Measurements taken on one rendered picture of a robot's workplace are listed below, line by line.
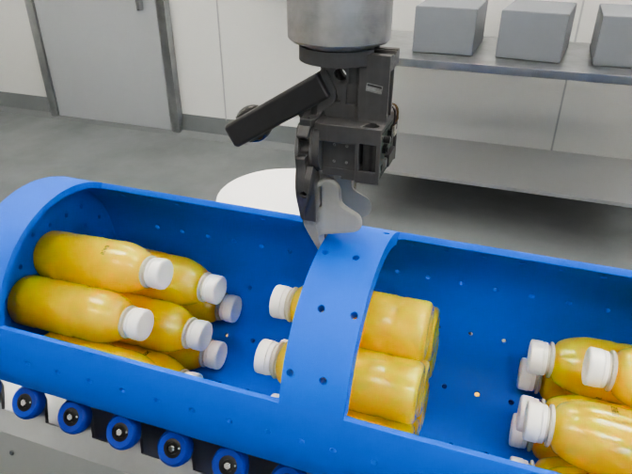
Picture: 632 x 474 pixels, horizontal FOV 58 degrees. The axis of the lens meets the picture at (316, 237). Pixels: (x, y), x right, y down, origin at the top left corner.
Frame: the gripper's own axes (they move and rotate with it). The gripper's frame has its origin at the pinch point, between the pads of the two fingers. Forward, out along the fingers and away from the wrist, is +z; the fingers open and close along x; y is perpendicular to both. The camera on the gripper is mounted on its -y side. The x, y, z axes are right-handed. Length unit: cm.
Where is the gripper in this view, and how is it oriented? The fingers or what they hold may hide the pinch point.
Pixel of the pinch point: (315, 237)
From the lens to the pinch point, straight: 61.2
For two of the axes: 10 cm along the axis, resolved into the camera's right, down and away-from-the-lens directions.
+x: 3.3, -4.7, 8.2
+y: 9.4, 1.7, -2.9
